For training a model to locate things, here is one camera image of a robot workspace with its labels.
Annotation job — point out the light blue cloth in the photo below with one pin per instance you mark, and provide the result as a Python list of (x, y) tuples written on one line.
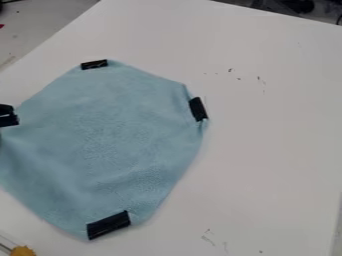
[(107, 143)]

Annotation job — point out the yellow toy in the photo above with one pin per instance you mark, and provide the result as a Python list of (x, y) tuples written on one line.
[(22, 251)]

